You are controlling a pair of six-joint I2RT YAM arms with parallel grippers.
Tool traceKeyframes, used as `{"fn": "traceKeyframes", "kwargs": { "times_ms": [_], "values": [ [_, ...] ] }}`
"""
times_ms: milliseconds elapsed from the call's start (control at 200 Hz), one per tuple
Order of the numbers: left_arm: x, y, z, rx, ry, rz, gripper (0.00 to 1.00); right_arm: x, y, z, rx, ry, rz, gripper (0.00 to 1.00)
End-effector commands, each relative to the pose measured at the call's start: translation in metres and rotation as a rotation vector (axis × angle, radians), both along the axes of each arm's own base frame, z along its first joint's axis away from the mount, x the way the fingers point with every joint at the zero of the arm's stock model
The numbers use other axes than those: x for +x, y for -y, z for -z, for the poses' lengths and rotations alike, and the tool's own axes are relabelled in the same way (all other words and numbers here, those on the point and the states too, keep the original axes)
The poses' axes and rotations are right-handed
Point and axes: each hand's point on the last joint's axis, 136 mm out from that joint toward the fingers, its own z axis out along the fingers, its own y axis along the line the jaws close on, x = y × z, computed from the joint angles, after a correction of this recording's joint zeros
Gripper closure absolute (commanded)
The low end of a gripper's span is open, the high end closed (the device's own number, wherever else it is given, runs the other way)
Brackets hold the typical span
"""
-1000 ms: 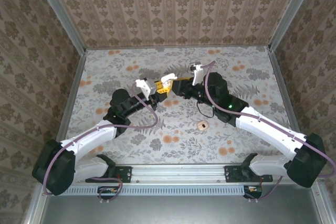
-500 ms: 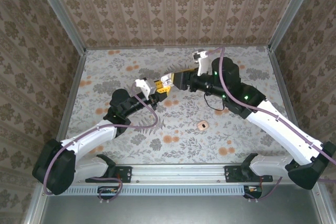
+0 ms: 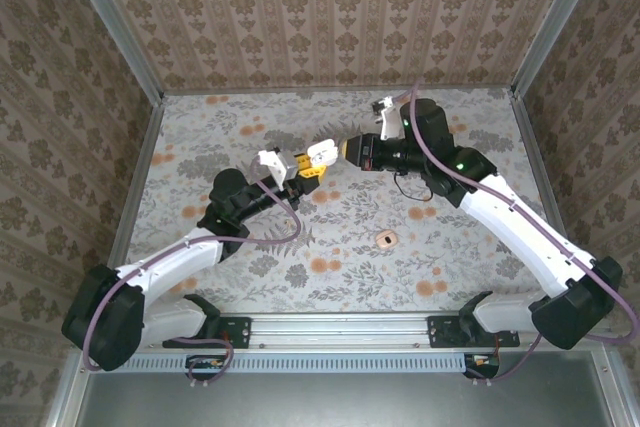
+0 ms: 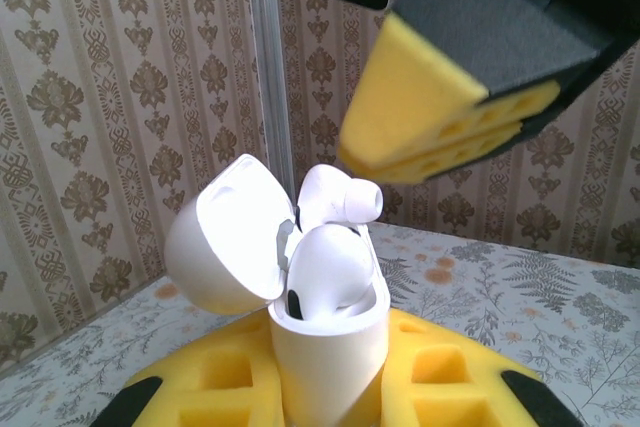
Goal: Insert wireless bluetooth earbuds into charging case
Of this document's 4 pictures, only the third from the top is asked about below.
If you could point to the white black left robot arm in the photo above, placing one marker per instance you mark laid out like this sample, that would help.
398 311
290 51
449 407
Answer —
185 257

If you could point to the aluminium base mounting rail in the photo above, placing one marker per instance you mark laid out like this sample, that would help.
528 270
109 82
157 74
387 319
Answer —
340 329

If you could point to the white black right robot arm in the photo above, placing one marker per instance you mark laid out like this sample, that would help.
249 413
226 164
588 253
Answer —
515 242

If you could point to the aluminium frame post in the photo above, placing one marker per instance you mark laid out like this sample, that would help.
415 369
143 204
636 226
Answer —
556 22
116 22

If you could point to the grey metal sheet panel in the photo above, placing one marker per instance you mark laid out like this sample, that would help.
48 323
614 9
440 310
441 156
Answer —
350 402

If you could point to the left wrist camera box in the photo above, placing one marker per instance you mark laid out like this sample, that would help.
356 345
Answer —
287 167

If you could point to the black connector box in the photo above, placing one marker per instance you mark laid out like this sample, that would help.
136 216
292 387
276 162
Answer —
480 363
207 364

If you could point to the aluminium table edge rail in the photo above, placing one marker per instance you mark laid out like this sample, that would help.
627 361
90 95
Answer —
138 177
545 177

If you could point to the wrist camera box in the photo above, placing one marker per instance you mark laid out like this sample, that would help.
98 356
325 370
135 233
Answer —
390 122
287 167

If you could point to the floral printed tablecloth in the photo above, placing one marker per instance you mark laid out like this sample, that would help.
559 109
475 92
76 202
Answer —
350 272

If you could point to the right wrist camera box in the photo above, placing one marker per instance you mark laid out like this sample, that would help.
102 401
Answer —
390 122

